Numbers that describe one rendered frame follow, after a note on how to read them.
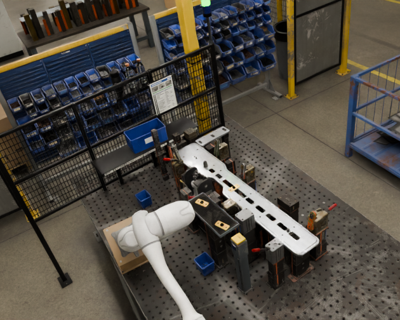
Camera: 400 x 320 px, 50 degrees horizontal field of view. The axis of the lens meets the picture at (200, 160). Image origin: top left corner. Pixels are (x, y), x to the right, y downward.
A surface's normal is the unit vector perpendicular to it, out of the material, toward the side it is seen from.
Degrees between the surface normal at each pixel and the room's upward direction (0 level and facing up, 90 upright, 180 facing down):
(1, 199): 88
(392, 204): 0
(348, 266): 0
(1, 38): 90
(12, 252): 0
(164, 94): 90
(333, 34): 91
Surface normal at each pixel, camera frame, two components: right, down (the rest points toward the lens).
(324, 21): 0.44, 0.53
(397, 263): -0.15, -0.78
